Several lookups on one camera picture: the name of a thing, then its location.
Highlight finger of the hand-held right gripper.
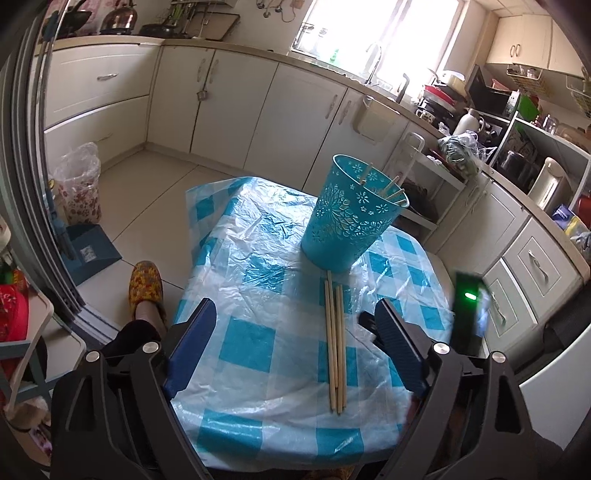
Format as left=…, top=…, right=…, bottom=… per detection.
left=359, top=311, right=378, bottom=344

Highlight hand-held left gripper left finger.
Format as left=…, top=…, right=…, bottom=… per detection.
left=50, top=298, right=218, bottom=480

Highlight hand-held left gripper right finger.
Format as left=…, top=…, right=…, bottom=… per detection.
left=374, top=298, right=542, bottom=480

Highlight blue perforated plastic bucket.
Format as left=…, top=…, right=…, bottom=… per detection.
left=300, top=154, right=411, bottom=274

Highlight person's leg in black trousers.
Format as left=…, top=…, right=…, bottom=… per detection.
left=99, top=300, right=169, bottom=363

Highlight yellow floral slipper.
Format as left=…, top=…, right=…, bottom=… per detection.
left=128, top=261, right=164, bottom=319

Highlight blue checkered plastic tablecloth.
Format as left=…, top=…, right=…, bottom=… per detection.
left=171, top=175, right=455, bottom=462

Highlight white storage cart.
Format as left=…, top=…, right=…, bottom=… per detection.
left=388, top=131, right=467, bottom=232

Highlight blue dustpan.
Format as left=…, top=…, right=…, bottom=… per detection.
left=44, top=180, right=122, bottom=284

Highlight blue packet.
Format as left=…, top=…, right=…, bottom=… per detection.
left=551, top=204, right=580, bottom=232

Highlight white and blue shelf rack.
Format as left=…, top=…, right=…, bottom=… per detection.
left=0, top=277, right=88, bottom=425

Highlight white electric thermo pot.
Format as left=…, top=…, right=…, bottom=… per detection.
left=529, top=157, right=573, bottom=210

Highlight black cooking pot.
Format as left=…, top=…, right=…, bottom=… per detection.
left=499, top=148, right=539, bottom=185

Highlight plastic bag of vegetables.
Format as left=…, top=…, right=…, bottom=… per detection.
left=436, top=131, right=490, bottom=178

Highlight red orange fabric item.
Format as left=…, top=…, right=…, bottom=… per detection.
left=0, top=284, right=31, bottom=342

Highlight white countertop shelf rack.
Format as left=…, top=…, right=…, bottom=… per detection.
left=489, top=115, right=591, bottom=217

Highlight green box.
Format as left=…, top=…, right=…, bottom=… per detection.
left=515, top=92, right=541, bottom=118

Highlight red basin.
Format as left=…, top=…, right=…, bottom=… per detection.
left=422, top=85, right=462, bottom=109

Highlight black microwave oven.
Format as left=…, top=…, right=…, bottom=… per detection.
left=466, top=65, right=515, bottom=118

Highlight white kitchen base cabinets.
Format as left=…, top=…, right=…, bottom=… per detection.
left=41, top=37, right=587, bottom=352

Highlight chrome faucet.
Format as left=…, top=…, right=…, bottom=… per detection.
left=366, top=42, right=384, bottom=86

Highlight kitchen window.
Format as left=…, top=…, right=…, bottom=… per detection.
left=291, top=0, right=462, bottom=88

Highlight black frying pan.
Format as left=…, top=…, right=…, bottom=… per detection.
left=139, top=21, right=185, bottom=38

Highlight dark-rimmed cutting board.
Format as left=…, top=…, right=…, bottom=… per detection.
left=203, top=14, right=241, bottom=42

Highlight steel kettle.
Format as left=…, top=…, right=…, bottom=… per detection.
left=100, top=0, right=139, bottom=32

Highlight black wok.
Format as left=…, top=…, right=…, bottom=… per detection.
left=60, top=0, right=93, bottom=35

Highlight grey sliding door frame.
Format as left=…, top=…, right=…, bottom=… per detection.
left=0, top=0, right=107, bottom=333

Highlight wire basket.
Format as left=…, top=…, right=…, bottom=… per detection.
left=505, top=65, right=543, bottom=95

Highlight cream corner wall cabinet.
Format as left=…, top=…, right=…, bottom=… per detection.
left=485, top=14, right=585, bottom=79

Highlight wall utensil rack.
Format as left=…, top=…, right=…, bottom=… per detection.
left=168, top=0, right=232, bottom=28

